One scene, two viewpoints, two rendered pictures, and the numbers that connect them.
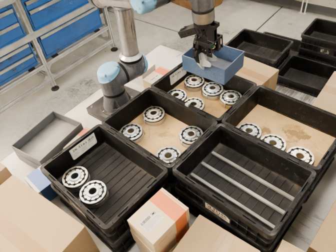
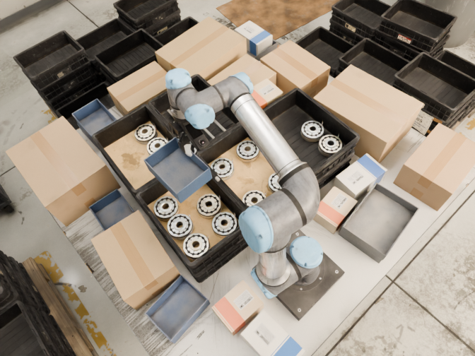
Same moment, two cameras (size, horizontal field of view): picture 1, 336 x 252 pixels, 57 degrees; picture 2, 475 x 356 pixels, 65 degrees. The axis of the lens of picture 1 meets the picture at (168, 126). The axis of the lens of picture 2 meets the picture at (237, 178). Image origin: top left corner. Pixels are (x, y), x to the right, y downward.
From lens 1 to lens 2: 1.83 m
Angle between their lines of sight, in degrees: 77
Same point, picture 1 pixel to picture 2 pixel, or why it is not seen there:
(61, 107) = not seen: outside the picture
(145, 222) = (271, 89)
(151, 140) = (261, 176)
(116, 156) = not seen: hidden behind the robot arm
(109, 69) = (304, 244)
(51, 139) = (377, 222)
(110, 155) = not seen: hidden behind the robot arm
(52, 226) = (336, 100)
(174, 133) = (237, 180)
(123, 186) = (288, 138)
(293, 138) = (136, 155)
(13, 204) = (374, 118)
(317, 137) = (117, 153)
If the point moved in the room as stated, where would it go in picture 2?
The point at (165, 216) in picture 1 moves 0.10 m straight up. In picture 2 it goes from (256, 91) to (256, 75)
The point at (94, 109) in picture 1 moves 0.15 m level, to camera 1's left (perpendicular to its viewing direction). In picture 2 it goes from (331, 264) to (370, 266)
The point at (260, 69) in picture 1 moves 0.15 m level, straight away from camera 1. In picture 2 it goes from (109, 245) to (87, 279)
